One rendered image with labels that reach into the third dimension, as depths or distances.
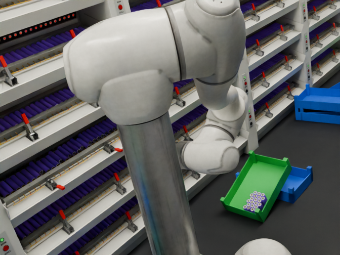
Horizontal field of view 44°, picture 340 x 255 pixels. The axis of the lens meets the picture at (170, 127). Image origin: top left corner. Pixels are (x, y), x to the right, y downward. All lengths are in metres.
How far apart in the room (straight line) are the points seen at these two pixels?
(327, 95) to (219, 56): 2.09
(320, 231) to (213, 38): 1.27
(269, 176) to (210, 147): 0.86
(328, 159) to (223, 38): 1.65
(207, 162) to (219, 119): 0.14
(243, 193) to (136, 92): 1.37
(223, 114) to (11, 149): 0.67
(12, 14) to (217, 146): 0.73
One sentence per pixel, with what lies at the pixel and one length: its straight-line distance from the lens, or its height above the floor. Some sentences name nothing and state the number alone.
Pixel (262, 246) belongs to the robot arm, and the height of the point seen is 0.51.
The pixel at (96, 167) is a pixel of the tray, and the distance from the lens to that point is 1.59.
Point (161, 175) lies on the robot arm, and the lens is 0.79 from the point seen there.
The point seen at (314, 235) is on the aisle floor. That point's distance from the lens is 1.82.
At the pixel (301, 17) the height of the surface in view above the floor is 0.57.
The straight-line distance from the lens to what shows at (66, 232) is 1.61.
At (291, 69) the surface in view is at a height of 0.30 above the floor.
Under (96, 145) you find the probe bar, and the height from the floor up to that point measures 0.53.
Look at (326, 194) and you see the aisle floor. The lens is 2.04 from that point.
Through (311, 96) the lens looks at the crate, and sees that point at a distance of 2.81.
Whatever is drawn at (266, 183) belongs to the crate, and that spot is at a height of 0.07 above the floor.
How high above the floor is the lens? 1.19
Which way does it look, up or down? 25 degrees down
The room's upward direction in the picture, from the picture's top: 13 degrees counter-clockwise
